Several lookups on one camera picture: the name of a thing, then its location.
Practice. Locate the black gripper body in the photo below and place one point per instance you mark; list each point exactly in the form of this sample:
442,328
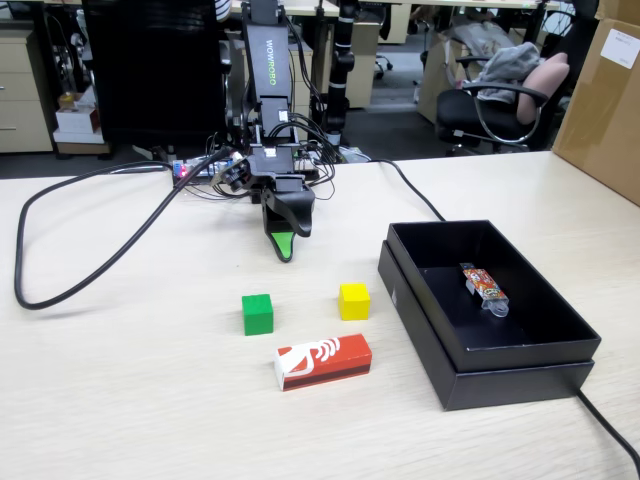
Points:
275,165

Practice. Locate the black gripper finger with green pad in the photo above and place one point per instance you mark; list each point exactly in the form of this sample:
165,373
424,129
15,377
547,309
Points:
300,212
283,247

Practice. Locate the green wooden cube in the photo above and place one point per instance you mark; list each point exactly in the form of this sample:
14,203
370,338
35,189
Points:
258,315

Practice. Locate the yellow wooden cube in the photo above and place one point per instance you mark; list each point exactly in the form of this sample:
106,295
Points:
354,302

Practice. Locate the red and white carton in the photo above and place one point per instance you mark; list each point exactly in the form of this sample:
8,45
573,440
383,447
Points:
325,361

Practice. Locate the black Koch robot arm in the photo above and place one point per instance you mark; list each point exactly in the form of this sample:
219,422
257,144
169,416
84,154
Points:
267,60

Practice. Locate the flat white box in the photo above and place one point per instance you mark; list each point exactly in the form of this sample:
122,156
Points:
75,136

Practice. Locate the white box brown side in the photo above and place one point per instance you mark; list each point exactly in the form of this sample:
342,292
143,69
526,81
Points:
72,120

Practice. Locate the black cardboard box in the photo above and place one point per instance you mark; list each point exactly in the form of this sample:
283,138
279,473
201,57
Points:
530,357

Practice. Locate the black open box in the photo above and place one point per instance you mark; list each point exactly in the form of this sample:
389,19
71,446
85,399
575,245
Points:
520,387

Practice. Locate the large brown cardboard box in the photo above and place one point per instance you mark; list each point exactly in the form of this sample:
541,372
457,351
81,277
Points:
600,125

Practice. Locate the small brown cardboard box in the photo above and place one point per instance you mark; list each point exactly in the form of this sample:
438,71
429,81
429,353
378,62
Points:
620,9

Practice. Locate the black and white pole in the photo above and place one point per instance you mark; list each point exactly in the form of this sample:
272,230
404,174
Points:
342,60

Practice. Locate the person in striped shirt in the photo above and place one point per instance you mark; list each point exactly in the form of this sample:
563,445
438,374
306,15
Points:
222,9

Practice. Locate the black chair with armrests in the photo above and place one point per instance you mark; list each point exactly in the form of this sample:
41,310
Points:
460,107

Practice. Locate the colourful candy tube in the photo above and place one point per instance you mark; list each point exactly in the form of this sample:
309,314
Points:
482,285

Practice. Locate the grey cloth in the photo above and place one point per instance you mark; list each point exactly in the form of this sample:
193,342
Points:
510,65

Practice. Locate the beige drawer cabinet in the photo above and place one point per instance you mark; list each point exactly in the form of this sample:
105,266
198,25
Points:
22,100

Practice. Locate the pink cushion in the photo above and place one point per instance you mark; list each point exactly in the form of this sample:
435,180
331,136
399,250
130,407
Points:
545,80

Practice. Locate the white shipping label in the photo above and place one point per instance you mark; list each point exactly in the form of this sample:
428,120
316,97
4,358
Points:
620,47

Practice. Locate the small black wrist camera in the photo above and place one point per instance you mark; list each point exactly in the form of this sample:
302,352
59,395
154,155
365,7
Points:
236,176

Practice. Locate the beige pedestal cabinet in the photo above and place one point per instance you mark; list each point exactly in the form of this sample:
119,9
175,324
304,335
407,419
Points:
364,65

